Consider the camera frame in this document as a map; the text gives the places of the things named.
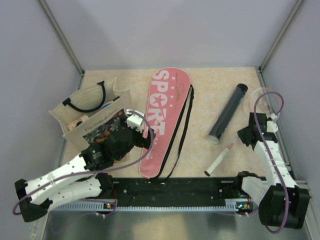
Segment pink badminton racket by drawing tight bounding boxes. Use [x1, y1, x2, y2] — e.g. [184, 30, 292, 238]
[204, 87, 284, 177]

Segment pink racket cover bag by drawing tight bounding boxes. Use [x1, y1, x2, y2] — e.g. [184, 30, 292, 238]
[139, 67, 195, 180]

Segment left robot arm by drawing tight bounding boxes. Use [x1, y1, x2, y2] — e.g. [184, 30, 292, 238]
[12, 124, 156, 223]

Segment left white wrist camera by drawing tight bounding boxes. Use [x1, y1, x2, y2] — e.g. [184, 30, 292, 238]
[125, 109, 145, 133]

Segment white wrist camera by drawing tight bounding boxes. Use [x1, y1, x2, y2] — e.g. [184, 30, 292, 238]
[267, 113, 279, 133]
[125, 109, 145, 133]

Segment beige floral tote bag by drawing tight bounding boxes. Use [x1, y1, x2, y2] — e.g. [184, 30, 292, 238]
[49, 78, 133, 152]

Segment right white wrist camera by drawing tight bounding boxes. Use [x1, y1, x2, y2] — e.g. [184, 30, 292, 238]
[267, 113, 279, 133]

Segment black shuttlecock tube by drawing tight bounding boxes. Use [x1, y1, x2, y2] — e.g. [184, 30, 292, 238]
[207, 83, 248, 145]

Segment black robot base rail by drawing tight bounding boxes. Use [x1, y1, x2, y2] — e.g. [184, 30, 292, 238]
[103, 177, 254, 211]

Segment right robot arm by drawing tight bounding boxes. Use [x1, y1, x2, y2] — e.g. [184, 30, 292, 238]
[233, 112, 311, 229]

